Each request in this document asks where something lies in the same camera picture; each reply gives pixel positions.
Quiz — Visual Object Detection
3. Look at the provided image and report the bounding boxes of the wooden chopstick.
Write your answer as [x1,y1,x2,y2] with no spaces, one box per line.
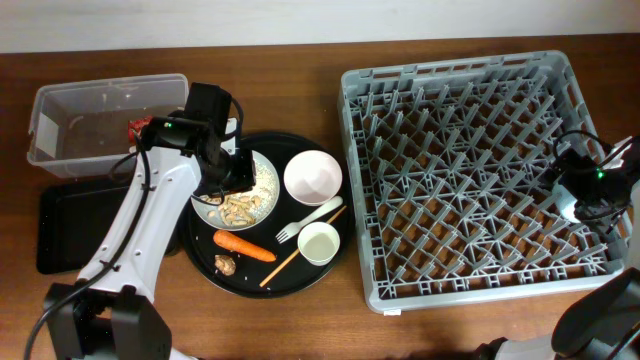
[259,205,347,287]

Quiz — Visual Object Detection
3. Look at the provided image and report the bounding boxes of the orange carrot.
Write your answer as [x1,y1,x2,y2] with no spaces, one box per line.
[213,230,276,262]

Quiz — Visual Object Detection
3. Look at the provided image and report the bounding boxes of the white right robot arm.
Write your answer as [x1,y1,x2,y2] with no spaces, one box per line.
[471,144,639,359]

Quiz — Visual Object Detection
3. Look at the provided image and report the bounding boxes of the round black serving tray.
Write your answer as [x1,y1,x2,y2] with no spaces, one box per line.
[178,131,355,300]

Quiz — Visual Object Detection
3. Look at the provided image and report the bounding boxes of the pale pink bowl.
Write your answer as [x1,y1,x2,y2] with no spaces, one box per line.
[283,150,343,206]

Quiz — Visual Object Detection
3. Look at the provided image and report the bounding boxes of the brown ginger piece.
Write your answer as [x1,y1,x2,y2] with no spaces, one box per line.
[214,255,236,276]

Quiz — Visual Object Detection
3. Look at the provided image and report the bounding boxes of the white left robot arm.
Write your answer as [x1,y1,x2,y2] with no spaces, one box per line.
[24,116,255,359]

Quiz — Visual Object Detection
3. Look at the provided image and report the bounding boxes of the white paper cup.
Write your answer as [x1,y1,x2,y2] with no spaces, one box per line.
[297,222,341,266]

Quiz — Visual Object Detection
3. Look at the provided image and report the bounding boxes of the grey dishwasher rack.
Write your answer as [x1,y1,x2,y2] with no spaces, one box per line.
[338,51,639,315]

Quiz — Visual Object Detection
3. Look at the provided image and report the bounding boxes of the grey plate with food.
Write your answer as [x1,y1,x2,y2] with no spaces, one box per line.
[191,151,280,231]

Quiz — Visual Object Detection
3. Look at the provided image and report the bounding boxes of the white plastic fork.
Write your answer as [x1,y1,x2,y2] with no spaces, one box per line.
[275,196,343,244]

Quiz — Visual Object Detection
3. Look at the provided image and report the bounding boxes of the black rectangular tray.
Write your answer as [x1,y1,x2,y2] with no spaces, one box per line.
[36,178,129,275]

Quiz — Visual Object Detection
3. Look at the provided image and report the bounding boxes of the red snack wrapper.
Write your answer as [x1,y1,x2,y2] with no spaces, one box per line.
[127,115,153,146]

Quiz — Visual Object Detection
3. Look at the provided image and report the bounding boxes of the clear plastic waste bin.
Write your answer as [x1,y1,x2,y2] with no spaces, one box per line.
[27,74,189,178]

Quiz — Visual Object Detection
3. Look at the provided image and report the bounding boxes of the light blue plastic cup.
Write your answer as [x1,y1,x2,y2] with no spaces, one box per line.
[552,182,580,223]

